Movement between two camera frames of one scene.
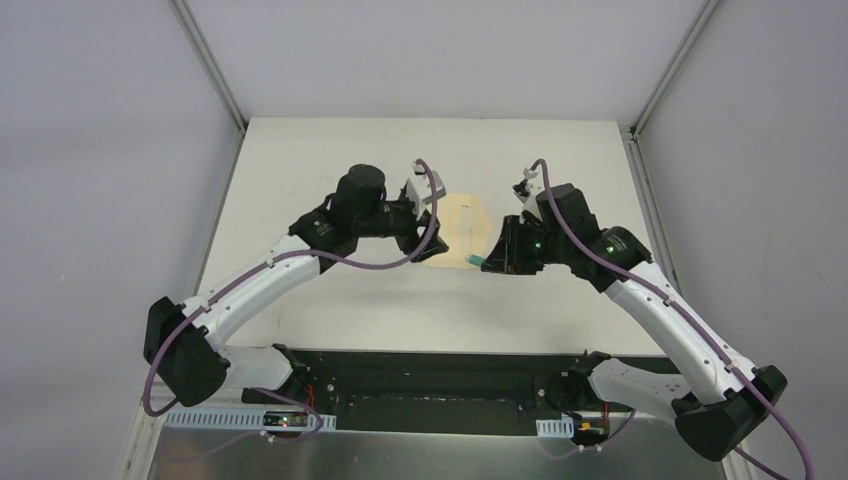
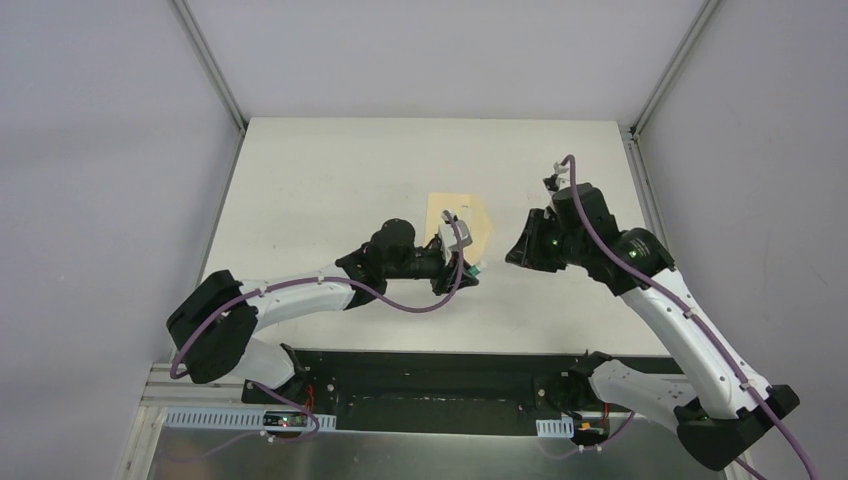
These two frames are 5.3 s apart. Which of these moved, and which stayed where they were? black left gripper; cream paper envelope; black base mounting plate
Moved: black left gripper
Stayed: black base mounting plate; cream paper envelope
